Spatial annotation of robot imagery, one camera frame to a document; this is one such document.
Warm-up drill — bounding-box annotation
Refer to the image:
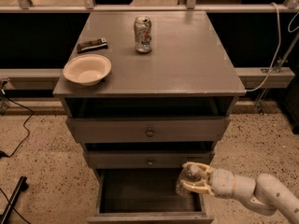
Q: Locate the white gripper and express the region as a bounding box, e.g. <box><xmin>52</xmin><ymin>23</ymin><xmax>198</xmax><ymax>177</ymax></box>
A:
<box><xmin>181</xmin><ymin>161</ymin><xmax>235</xmax><ymax>199</ymax></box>

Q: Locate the clear plastic water bottle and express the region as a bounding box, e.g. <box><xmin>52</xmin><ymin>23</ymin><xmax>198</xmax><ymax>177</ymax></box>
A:
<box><xmin>176</xmin><ymin>164</ymin><xmax>202</xmax><ymax>196</ymax></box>

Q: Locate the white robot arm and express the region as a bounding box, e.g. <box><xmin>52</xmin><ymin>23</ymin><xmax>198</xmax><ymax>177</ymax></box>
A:
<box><xmin>177</xmin><ymin>162</ymin><xmax>299</xmax><ymax>224</ymax></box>

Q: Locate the grey middle drawer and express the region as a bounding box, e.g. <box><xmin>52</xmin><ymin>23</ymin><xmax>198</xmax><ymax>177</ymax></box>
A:
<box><xmin>83</xmin><ymin>150</ymin><xmax>215</xmax><ymax>169</ymax></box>

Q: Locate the grey top drawer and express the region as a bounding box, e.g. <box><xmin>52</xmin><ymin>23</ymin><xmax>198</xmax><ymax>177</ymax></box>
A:
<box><xmin>66</xmin><ymin>117</ymin><xmax>230</xmax><ymax>143</ymax></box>

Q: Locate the grey open bottom drawer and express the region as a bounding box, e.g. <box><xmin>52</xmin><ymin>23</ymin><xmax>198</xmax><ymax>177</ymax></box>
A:
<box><xmin>87</xmin><ymin>169</ymin><xmax>213</xmax><ymax>224</ymax></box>

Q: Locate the grey wooden drawer cabinet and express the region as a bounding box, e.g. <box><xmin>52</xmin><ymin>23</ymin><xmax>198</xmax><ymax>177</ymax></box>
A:
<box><xmin>51</xmin><ymin>10</ymin><xmax>247</xmax><ymax>224</ymax></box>

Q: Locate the white paper bowl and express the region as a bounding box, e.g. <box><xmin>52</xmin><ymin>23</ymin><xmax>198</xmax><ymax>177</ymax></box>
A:
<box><xmin>63</xmin><ymin>54</ymin><xmax>112</xmax><ymax>86</ymax></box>

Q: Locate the silver soda can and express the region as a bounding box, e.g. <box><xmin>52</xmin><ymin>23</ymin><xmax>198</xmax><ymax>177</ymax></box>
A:
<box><xmin>134</xmin><ymin>16</ymin><xmax>151</xmax><ymax>53</ymax></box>

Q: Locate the dark snack bar wrapper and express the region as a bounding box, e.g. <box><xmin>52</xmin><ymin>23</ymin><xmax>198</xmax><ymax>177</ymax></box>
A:
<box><xmin>77</xmin><ymin>38</ymin><xmax>108</xmax><ymax>53</ymax></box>

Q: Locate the black metal stand leg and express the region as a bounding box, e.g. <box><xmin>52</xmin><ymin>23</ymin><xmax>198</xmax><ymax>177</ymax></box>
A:
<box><xmin>0</xmin><ymin>176</ymin><xmax>28</xmax><ymax>224</ymax></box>

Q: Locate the white cable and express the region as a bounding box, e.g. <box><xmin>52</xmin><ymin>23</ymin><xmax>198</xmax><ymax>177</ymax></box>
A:
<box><xmin>245</xmin><ymin>1</ymin><xmax>299</xmax><ymax>93</ymax></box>

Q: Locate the black floor cable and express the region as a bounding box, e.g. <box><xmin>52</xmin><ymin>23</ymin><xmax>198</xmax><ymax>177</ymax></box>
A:
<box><xmin>0</xmin><ymin>89</ymin><xmax>35</xmax><ymax>159</ymax></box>

